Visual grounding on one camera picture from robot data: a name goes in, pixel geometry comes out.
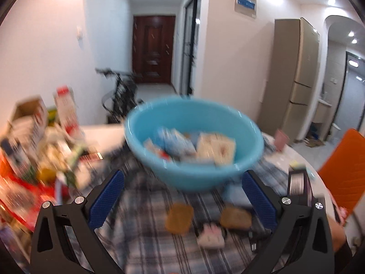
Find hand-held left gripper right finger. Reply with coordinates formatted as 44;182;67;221
242;170;335;274

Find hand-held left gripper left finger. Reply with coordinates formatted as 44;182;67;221
30;170;125;274

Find light blue plastic basin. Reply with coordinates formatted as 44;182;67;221
124;97;265;192

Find person's right forearm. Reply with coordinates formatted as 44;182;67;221
326;215;348;253

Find round brown biscuit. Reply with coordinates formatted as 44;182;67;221
219;206;253;230
166;203;194;235

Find dark striped box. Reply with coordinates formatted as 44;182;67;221
287;169;313;206

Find pink and white small packet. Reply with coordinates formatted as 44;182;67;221
197;224;226;248

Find pink cup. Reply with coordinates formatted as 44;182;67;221
274;129;290;152

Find snack packets inside basin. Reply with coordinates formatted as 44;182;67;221
196;133;237;166

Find plaid tablecloth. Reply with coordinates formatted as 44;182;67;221
64;137;294;274

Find red plastic bag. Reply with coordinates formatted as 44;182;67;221
0;151;62;232

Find orange chair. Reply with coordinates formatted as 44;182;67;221
317;128;365;217

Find blue and white snack packet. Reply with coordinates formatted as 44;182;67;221
155;127;197;157

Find red and white carton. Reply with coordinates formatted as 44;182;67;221
54;86;84;139

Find white and blue printed box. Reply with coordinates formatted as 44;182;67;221
0;137;33;177

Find black bicycle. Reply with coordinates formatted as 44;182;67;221
95;68;144;117

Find open brown cardboard box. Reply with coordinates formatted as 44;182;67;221
8;96;50;149

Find beige refrigerator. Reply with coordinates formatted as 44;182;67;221
257;17;320;145

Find dark red wooden door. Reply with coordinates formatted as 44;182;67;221
132;15;175;84

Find black framed glass door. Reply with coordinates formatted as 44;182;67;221
180;0;202;96

